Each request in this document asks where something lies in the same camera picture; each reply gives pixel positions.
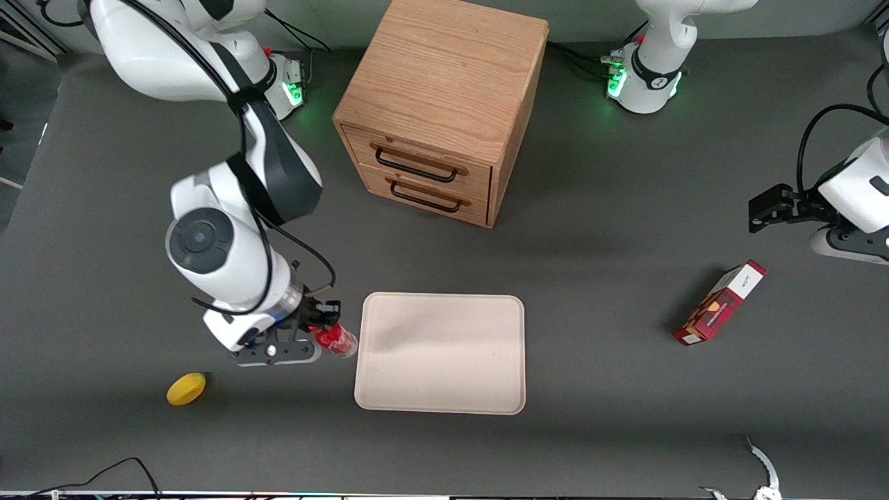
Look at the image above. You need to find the red soda can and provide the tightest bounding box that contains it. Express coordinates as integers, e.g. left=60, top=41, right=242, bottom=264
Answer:
left=309, top=324, right=359, bottom=359

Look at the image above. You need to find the cream rectangular tray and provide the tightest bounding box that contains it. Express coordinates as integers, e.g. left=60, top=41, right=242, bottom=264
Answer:
left=354, top=292, right=526, bottom=416

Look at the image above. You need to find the yellow lemon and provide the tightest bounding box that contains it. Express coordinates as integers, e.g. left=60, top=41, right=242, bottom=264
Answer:
left=166, top=372, right=208, bottom=407

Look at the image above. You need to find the red cookie box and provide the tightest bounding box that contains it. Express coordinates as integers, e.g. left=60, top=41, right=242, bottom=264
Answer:
left=673, top=260, right=768, bottom=347

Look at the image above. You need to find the wooden drawer front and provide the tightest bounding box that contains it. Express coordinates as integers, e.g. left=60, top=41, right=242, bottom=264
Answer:
left=344, top=126, right=494, bottom=202
left=358, top=165, right=491, bottom=227

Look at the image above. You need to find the white curved hook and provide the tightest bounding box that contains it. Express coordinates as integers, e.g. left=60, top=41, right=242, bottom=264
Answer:
left=698, top=435, right=783, bottom=500

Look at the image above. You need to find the wooden drawer cabinet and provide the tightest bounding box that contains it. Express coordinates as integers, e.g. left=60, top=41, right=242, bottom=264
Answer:
left=332, top=0, right=550, bottom=229

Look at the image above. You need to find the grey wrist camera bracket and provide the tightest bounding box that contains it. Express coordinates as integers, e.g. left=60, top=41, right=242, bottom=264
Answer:
left=231, top=337, right=322, bottom=367

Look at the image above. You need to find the white black wrist camera bracket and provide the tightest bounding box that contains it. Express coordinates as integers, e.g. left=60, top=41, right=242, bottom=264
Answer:
left=810, top=225, right=889, bottom=266

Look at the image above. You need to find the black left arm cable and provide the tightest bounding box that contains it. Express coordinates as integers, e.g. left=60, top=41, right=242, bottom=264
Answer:
left=796, top=66, right=889, bottom=199

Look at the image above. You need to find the black metal drawer handle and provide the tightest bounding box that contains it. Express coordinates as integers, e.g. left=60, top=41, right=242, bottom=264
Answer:
left=388, top=177, right=470, bottom=213
left=374, top=144, right=467, bottom=183

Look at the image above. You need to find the black looped floor cable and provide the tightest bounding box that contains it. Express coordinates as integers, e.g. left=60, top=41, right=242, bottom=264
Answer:
left=21, top=456, right=162, bottom=498

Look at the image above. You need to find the black base cable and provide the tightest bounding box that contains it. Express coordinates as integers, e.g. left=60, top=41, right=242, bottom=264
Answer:
left=263, top=8, right=331, bottom=55
left=547, top=40, right=619, bottom=78

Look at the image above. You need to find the black corner cable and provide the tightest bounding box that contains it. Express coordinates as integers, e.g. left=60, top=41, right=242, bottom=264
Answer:
left=36, top=0, right=88, bottom=28

